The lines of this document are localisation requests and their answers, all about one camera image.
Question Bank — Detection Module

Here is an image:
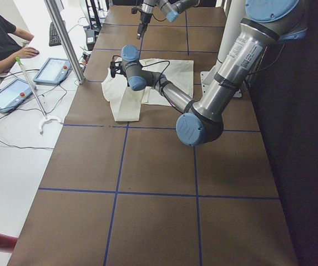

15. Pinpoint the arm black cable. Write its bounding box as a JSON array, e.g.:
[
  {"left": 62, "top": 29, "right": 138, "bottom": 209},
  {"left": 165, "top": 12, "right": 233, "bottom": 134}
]
[{"left": 111, "top": 55, "right": 176, "bottom": 108}]

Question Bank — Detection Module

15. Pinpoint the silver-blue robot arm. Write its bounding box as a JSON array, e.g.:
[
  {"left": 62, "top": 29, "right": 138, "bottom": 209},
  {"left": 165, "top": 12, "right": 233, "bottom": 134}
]
[
  {"left": 110, "top": 1, "right": 309, "bottom": 146},
  {"left": 131, "top": 0, "right": 200, "bottom": 39}
]

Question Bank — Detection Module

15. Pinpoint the black box white label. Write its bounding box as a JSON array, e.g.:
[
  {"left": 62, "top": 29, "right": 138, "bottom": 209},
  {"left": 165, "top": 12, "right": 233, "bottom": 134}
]
[{"left": 85, "top": 29, "right": 96, "bottom": 51}]

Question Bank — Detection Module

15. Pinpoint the aluminium frame post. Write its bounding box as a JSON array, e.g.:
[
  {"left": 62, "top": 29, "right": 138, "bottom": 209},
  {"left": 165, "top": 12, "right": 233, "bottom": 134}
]
[{"left": 44, "top": 0, "right": 85, "bottom": 84}]

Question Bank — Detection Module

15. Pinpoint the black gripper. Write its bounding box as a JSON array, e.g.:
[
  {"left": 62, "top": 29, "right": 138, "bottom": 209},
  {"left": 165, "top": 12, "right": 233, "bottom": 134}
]
[{"left": 137, "top": 11, "right": 151, "bottom": 40}]

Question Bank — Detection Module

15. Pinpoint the reacher grabber stick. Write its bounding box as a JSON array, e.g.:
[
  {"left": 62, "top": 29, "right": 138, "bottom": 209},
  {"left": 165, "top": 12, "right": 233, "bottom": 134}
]
[{"left": 15, "top": 57, "right": 62, "bottom": 135}]

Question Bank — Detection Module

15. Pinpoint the black keyboard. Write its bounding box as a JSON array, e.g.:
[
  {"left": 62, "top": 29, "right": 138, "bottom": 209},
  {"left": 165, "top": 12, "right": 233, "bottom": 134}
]
[{"left": 48, "top": 22, "right": 61, "bottom": 47}]

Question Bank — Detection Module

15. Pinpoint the seated person black shirt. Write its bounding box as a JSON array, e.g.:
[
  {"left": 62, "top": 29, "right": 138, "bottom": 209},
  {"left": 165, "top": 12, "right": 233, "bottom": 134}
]
[{"left": 0, "top": 15, "right": 39, "bottom": 74}]

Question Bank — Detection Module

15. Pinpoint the far teach pendant tablet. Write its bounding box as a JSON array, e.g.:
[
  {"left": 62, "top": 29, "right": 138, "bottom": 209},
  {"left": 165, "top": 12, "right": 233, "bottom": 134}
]
[{"left": 33, "top": 58, "right": 72, "bottom": 85}]

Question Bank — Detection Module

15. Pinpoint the cream long-sleeve t-shirt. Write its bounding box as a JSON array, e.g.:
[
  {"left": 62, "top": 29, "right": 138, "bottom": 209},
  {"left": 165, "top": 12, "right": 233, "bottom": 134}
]
[{"left": 102, "top": 58, "right": 194, "bottom": 121}]

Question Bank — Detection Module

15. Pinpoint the teach pendant tablet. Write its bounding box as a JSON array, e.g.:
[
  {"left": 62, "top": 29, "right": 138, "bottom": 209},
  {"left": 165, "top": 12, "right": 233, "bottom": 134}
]
[
  {"left": 33, "top": 58, "right": 72, "bottom": 85},
  {"left": 0, "top": 78, "right": 33, "bottom": 113}
]

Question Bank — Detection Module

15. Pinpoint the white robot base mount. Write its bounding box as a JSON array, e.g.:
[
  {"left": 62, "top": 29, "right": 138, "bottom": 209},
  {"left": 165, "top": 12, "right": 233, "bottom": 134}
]
[{"left": 199, "top": 70, "right": 244, "bottom": 98}]

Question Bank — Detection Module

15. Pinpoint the near teach pendant tablet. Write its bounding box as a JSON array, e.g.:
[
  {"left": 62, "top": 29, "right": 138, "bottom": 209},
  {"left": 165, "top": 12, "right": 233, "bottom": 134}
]
[{"left": 0, "top": 78, "right": 33, "bottom": 113}]

